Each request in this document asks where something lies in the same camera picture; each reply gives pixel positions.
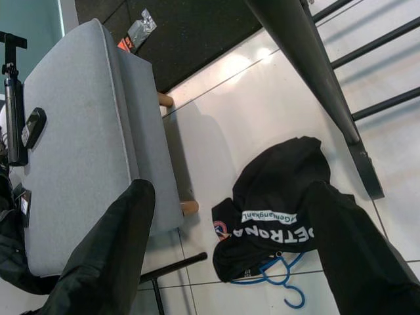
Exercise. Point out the black selfie stick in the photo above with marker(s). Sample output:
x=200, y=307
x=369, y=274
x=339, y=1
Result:
x=13, y=115

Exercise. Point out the black Petronas garment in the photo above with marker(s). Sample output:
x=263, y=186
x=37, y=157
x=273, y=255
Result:
x=279, y=170

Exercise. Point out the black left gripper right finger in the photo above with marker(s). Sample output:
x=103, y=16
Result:
x=354, y=262

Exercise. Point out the grey upholstered ottoman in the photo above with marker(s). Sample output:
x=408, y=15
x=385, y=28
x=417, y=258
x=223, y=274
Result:
x=82, y=131

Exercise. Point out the black metal clothes rack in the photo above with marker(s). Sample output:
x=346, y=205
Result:
x=311, y=65

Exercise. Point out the blue plastic hanger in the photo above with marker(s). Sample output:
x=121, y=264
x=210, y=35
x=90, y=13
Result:
x=272, y=279

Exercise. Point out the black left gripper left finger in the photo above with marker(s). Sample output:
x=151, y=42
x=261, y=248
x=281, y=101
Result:
x=108, y=256

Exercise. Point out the crumpled silver foil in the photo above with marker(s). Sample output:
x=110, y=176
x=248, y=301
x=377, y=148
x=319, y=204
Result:
x=141, y=31

